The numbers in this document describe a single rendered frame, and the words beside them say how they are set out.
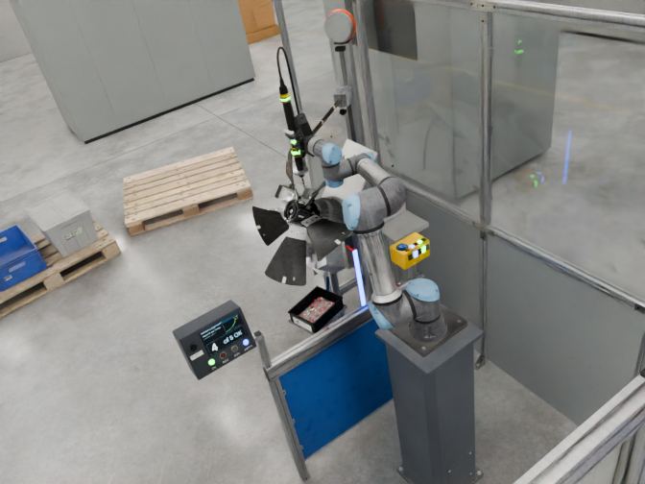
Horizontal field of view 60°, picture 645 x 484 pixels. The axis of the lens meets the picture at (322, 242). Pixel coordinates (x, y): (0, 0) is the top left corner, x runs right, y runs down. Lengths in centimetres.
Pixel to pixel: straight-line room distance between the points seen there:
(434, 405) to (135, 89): 640
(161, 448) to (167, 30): 571
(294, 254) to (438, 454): 112
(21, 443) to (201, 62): 560
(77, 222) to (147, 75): 328
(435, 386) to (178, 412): 187
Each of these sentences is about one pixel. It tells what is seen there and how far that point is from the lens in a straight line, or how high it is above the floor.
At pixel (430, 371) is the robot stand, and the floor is 100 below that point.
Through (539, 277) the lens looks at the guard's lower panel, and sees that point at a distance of 276.
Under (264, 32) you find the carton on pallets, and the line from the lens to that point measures 1065.
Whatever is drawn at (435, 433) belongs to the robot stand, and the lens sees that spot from 250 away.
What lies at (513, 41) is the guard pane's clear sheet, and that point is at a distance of 237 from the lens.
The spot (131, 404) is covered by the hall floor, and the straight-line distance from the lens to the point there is 384.
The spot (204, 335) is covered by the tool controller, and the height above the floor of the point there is 122.
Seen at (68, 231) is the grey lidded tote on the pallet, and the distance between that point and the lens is 517.
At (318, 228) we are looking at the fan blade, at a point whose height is 119.
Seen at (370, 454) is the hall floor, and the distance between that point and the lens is 316.
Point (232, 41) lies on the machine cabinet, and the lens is 832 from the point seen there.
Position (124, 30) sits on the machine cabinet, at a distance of 780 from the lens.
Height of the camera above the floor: 263
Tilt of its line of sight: 35 degrees down
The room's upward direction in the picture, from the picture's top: 12 degrees counter-clockwise
